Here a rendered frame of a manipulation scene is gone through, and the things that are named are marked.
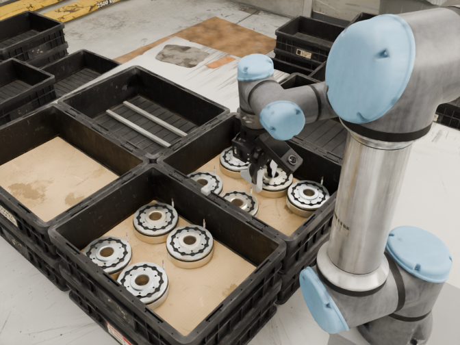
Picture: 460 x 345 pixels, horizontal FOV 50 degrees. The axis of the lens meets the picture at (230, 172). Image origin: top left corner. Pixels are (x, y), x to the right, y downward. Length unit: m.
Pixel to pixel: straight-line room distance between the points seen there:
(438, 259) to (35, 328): 0.84
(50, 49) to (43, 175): 1.51
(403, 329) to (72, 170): 0.88
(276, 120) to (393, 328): 0.44
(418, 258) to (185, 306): 0.45
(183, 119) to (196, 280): 0.61
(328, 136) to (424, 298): 0.68
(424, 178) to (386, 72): 1.08
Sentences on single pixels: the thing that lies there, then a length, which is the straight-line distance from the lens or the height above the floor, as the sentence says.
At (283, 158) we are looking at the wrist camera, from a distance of 1.11.
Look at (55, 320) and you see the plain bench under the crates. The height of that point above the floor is 0.70.
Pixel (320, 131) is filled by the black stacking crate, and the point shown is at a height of 0.83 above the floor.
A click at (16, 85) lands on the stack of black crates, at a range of 2.53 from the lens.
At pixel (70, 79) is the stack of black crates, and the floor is 0.38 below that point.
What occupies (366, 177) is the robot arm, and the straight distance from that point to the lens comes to 0.68.
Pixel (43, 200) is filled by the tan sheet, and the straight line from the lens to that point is 1.30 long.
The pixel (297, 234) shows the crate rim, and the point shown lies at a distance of 1.02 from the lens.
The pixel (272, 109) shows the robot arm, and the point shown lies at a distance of 0.94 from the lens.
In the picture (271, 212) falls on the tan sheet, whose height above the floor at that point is 0.83.
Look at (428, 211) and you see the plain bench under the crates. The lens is 1.51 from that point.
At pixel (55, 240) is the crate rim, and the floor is 0.93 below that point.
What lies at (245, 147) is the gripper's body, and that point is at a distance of 1.14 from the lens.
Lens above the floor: 1.67
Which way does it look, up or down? 40 degrees down
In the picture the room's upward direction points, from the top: 2 degrees clockwise
